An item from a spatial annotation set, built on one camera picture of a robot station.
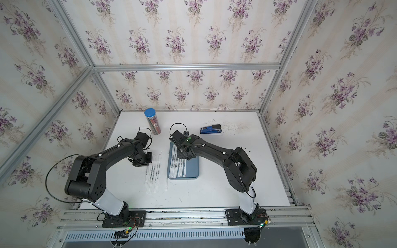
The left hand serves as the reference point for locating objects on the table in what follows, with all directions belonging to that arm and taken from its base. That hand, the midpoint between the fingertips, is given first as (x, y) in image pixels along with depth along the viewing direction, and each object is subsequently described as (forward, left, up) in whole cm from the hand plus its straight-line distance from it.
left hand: (150, 164), depth 91 cm
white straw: (-3, -14, 0) cm, 14 cm away
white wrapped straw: (-4, -4, -1) cm, 6 cm away
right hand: (+3, -21, +7) cm, 22 cm away
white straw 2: (-2, -17, 0) cm, 17 cm away
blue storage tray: (-3, -19, 0) cm, 19 cm away
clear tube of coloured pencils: (+24, +1, +17) cm, 30 cm away
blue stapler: (+25, -40, +3) cm, 48 cm away
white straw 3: (-2, -21, 0) cm, 21 cm away
